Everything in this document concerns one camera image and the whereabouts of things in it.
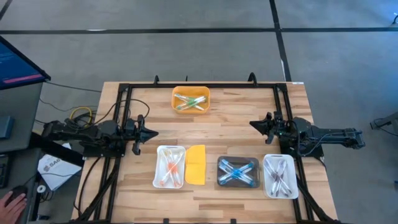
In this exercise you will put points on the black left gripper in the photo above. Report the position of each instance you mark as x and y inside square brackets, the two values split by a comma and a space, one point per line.
[138, 137]

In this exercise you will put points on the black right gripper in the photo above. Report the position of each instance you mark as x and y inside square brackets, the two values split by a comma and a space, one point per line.
[275, 129]

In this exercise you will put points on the clear plastic bags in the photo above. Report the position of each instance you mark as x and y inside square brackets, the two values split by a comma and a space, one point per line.
[179, 157]
[248, 165]

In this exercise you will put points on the blue toothbrush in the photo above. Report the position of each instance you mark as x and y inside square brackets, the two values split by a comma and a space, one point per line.
[227, 168]
[225, 179]
[231, 175]
[245, 179]
[245, 168]

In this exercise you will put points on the green toothbrush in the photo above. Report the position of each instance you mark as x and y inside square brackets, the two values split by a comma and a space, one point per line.
[186, 107]
[199, 100]
[183, 98]

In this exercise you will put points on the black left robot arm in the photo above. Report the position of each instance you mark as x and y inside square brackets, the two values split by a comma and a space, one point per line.
[93, 132]

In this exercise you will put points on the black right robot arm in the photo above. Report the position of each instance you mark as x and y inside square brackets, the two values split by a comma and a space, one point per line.
[326, 135]

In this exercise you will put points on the grey translucent plastic bin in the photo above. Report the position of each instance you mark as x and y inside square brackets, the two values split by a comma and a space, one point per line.
[237, 159]

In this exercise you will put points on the white plastic bin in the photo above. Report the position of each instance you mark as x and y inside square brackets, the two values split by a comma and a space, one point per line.
[160, 183]
[290, 158]

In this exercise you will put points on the yellow folded cloth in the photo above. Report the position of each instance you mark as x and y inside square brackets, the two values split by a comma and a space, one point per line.
[196, 168]

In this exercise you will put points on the orange plastic bin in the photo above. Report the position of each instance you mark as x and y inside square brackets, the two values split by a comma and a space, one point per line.
[190, 90]

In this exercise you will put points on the white paper booklet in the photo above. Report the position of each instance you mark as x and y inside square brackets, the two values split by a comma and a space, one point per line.
[56, 168]

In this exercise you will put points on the white tape roll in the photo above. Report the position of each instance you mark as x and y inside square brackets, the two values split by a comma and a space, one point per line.
[41, 188]

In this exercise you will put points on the black stand foot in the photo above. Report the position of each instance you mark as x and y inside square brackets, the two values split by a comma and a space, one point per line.
[388, 119]

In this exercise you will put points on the dark grey computer desk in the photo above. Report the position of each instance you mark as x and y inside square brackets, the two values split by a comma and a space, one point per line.
[18, 118]

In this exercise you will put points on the black computer mouse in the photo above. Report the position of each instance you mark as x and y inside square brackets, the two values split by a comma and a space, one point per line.
[18, 190]

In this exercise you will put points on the dark blue box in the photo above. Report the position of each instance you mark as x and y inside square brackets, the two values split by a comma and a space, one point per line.
[6, 127]

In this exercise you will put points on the monitor with blue screen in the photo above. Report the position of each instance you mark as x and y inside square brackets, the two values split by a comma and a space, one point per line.
[18, 65]

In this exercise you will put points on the black computer keyboard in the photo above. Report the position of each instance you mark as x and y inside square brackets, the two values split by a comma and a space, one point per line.
[3, 171]

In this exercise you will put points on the person's hand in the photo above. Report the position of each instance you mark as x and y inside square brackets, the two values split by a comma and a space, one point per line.
[12, 210]

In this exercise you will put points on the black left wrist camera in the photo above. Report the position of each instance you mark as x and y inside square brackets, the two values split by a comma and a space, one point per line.
[130, 124]

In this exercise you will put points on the black aluminium frame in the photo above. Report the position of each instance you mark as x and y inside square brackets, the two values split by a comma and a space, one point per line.
[199, 84]

